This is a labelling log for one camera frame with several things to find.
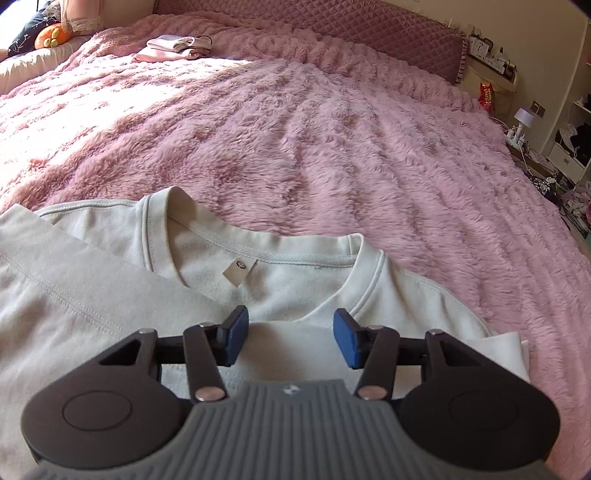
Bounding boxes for white table lamp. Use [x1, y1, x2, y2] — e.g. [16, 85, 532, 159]
[513, 107, 537, 144]

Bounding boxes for pink quilted headboard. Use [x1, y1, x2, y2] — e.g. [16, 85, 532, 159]
[154, 0, 468, 85]

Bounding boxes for folded pink clothes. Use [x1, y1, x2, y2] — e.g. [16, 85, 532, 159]
[134, 34, 215, 64]

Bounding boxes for orange plush toy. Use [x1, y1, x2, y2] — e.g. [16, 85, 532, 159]
[34, 23, 75, 49]

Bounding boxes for pink fluffy blanket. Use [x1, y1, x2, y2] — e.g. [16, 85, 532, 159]
[0, 11, 591, 416]

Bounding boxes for pink lace curtain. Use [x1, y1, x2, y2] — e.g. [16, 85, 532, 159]
[48, 0, 106, 33]

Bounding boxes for white open wardrobe shelf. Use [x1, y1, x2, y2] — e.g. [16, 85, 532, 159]
[551, 83, 591, 185]

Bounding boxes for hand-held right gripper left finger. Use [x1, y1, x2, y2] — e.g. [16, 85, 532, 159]
[99, 305, 250, 401]

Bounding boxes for small cluttered shelf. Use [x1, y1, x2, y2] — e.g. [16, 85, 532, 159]
[465, 28, 522, 93]

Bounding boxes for white printed sweatshirt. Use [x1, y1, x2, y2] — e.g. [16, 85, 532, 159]
[0, 186, 530, 462]

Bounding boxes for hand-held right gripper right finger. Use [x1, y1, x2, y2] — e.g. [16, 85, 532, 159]
[333, 308, 483, 401]

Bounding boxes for dark blue pillow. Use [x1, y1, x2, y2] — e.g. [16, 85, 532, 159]
[0, 0, 52, 58]

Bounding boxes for cream bed sheet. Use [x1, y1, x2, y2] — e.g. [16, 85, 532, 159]
[0, 39, 88, 95]

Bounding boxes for red snack bag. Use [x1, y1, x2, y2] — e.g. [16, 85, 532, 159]
[479, 82, 496, 116]

